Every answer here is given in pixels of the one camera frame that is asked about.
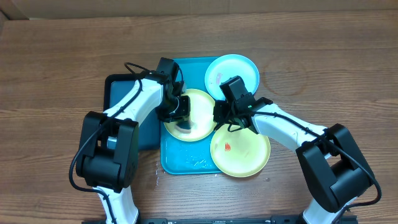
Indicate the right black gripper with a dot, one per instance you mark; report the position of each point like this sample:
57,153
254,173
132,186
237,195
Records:
219,115

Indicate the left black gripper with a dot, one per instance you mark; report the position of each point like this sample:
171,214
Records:
185,112

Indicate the green dish sponge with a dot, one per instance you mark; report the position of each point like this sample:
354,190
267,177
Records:
184,126

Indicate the yellow-green plate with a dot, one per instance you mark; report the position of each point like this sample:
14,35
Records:
200,119
239,153

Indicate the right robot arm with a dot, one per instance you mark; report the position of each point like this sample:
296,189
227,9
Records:
335,170

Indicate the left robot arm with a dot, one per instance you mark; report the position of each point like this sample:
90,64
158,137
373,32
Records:
106,160

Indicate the teal plastic serving tray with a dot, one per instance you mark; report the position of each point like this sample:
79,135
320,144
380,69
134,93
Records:
180,157

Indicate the black water tray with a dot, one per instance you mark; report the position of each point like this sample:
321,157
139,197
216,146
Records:
116,86

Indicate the light blue plate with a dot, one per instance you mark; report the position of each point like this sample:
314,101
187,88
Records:
228,66

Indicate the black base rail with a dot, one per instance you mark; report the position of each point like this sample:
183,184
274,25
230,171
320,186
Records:
277,219

